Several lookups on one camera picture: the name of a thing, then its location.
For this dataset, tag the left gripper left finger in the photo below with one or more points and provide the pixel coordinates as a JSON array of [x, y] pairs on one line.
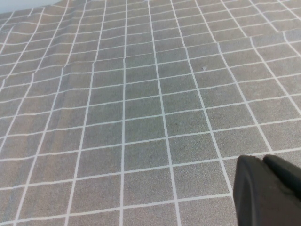
[[256, 202]]

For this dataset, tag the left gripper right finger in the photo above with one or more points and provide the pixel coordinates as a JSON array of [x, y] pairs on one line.
[[287, 176]]

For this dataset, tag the grey white-grid tablecloth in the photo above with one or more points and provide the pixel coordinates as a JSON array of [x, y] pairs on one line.
[[117, 106]]

